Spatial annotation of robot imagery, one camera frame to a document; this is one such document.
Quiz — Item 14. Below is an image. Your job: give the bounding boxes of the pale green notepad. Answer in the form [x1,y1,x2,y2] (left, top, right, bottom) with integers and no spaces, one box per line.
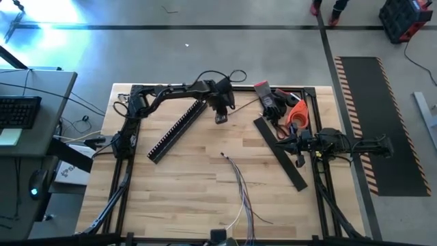
[0,128,23,147]

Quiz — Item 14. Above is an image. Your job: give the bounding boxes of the grey metal bar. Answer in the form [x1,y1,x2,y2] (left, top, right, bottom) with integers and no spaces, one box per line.
[412,91,437,151]

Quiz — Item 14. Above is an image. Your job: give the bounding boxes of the red-handled scissors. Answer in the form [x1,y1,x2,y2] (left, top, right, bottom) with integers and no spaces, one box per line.
[272,121,294,141]

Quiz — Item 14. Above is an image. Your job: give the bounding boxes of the black slotted cable duct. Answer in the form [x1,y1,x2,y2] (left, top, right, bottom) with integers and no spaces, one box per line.
[147,99,209,165]

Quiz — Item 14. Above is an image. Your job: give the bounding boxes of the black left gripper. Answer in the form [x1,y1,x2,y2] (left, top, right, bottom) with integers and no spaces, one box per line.
[212,77,237,111]

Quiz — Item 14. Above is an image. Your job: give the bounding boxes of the flat black duct cover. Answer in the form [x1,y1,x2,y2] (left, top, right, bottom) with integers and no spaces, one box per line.
[253,116,309,192]

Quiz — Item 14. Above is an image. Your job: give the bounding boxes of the black diagonal desk beam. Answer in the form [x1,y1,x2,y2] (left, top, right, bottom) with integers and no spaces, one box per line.
[46,136,94,174]

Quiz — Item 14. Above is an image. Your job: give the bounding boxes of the white cardboard box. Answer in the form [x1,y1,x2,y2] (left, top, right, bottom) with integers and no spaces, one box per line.
[53,143,98,187]

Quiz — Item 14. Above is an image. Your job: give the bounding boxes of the black table-level camera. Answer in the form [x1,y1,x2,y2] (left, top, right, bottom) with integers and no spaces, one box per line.
[208,228,229,244]

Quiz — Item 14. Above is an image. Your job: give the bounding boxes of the grey desk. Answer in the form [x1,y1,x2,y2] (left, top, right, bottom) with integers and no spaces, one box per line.
[0,68,79,240]

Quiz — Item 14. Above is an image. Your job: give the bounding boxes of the multicoloured wire bundle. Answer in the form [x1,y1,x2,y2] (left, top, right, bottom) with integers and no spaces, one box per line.
[220,152,274,242]

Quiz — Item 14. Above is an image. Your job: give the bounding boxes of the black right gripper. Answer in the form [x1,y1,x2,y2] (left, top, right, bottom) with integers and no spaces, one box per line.
[275,128,320,154]

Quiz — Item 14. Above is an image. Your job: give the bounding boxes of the grey work glove red cuff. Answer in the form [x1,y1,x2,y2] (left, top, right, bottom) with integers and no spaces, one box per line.
[253,80,279,124]

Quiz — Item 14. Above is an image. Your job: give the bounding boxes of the black work glove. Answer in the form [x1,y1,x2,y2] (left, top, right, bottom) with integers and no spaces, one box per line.
[272,87,291,119]

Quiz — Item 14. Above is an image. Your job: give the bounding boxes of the black floor cable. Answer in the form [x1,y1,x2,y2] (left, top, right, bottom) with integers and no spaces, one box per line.
[404,36,437,87]

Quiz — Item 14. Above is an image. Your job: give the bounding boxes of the person's foot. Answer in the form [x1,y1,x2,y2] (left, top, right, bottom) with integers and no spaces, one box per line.
[327,0,351,27]
[309,0,322,17]

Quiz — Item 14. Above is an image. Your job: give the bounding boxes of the black computer mouse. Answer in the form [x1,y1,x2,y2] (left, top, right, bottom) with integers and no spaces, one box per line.
[27,168,50,201]

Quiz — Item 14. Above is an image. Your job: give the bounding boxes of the black aluminium table frame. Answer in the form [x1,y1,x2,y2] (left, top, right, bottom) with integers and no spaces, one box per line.
[76,83,373,246]

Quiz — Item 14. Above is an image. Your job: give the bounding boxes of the black tape roll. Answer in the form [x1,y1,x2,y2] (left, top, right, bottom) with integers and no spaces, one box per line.
[285,92,301,107]

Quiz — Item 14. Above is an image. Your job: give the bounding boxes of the red and black tool case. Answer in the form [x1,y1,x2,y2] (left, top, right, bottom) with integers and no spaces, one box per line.
[378,0,434,44]

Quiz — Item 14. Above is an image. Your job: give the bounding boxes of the black keyboard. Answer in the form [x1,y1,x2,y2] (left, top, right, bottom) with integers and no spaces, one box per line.
[0,95,43,130]

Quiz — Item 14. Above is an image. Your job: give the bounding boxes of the black hazard-striped floor mat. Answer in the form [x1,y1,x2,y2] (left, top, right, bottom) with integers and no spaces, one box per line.
[333,56,432,197]

